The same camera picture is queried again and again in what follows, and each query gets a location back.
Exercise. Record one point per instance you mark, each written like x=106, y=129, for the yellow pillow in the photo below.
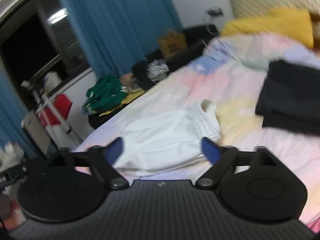
x=275, y=25

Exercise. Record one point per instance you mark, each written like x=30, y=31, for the folded black garment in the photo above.
x=287, y=100

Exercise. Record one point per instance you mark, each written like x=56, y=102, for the blue curtain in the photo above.
x=112, y=25
x=12, y=120

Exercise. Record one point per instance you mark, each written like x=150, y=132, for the pastel patchwork blanket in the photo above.
x=250, y=140

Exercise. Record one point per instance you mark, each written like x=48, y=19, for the yellow cloth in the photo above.
x=132, y=97

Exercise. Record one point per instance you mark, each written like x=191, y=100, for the green garment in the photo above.
x=107, y=92

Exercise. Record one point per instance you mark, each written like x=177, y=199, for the white shorts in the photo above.
x=162, y=135

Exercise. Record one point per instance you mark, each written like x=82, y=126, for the white hanging garment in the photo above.
x=52, y=80

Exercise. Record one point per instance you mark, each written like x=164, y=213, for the tan cloth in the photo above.
x=127, y=80

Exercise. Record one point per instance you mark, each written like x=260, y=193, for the white patterned cloth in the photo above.
x=158, y=69

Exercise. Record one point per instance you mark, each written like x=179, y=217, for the white drying rack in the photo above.
x=62, y=122

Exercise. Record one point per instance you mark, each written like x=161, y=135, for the red garment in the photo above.
x=62, y=105

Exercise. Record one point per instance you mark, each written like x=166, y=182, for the black sofa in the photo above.
x=197, y=33

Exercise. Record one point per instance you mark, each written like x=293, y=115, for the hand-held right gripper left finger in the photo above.
x=115, y=148

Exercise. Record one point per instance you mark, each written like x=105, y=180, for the white crumpled cloth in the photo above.
x=11, y=152

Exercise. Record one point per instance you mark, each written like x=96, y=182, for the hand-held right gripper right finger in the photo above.
x=210, y=150

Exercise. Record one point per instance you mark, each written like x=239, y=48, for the dark glass window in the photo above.
x=20, y=55

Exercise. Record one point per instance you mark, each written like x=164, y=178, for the cardboard box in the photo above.
x=37, y=132

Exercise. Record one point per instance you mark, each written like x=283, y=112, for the dark cloth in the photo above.
x=141, y=72

